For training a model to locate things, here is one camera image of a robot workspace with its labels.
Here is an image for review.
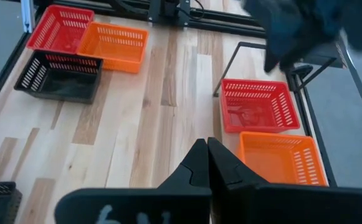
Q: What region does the silver aluminium post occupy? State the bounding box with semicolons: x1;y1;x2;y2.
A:
21;0;36;34

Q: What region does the red plastic slotted basket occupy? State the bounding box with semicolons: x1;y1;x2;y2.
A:
219;78;301;134
26;4;95;55

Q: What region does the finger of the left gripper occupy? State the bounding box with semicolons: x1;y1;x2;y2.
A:
279;54;297;72
263;49;281;74

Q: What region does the orange plastic slotted basket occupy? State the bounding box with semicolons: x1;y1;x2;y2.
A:
236;131;328;187
77;21;150;75

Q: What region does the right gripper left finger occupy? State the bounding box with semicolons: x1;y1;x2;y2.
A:
54;138;212;224

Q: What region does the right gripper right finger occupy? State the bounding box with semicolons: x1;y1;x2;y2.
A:
207;137;362;224

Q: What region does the black frame wooden shelf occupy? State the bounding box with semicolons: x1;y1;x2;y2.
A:
212;41;345;187

